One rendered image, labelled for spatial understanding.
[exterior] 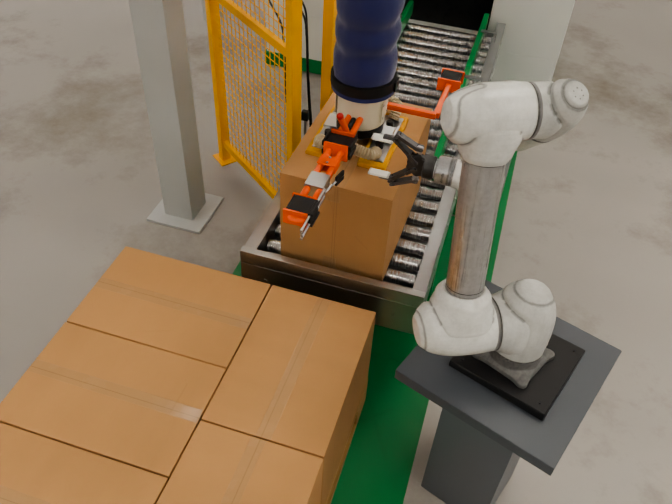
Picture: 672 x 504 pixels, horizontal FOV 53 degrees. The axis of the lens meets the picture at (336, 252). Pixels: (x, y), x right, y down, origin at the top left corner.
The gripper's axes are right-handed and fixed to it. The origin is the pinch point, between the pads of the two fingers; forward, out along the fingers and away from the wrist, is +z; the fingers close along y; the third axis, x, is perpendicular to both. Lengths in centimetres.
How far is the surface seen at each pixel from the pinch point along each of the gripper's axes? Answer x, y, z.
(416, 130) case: 38.3, 13.2, -6.7
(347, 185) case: -2.4, 13.1, 7.4
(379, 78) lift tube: 18.3, -16.5, 4.8
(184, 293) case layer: -34, 54, 57
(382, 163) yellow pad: 11.4, 11.3, -0.8
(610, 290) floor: 83, 108, -106
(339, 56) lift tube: 19.2, -20.8, 19.0
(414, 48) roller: 181, 55, 23
